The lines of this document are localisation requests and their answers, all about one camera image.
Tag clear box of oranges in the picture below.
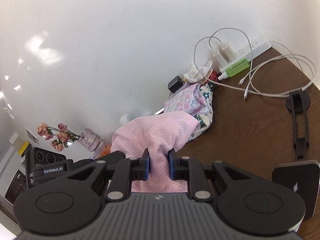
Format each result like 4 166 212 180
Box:
93 132 114 159

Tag black power adapter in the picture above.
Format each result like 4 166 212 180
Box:
168 76 183 93

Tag white charger plug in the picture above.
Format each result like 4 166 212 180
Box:
220 42 237 62
212 50 228 68

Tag pink blue purple mesh garment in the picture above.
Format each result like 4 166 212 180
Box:
111 111 199 193

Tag purple floral folded cloth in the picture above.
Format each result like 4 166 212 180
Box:
164 83 201 114

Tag teal floral folded cloth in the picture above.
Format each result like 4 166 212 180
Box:
189 84 214 141

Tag pink textured vase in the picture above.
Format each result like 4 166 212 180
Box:
78 128 100 152

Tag dried pink flower bouquet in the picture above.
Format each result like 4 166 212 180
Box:
37 123 80 152

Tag green spray bottle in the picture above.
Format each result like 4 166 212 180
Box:
218 57 250 81

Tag long white charging cable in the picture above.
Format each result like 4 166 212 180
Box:
194 27 317 100

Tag short white charging cable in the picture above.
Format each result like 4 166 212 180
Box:
208 36 227 55

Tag crumpled white tissue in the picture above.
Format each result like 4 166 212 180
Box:
183 61 213 84

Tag white round robot toy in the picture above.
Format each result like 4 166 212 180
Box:
119 109 151 126

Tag red box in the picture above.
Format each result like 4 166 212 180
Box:
206 70 219 91

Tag right white charger plug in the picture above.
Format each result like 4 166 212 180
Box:
220 42 237 62

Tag left white charger plug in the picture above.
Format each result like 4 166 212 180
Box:
212 50 228 68

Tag white power strip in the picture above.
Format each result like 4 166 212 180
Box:
219 36 271 73

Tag black charger stand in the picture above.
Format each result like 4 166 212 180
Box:
285 89 310 161

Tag black wireless charger pad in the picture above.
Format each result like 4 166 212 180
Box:
272 160 319 220

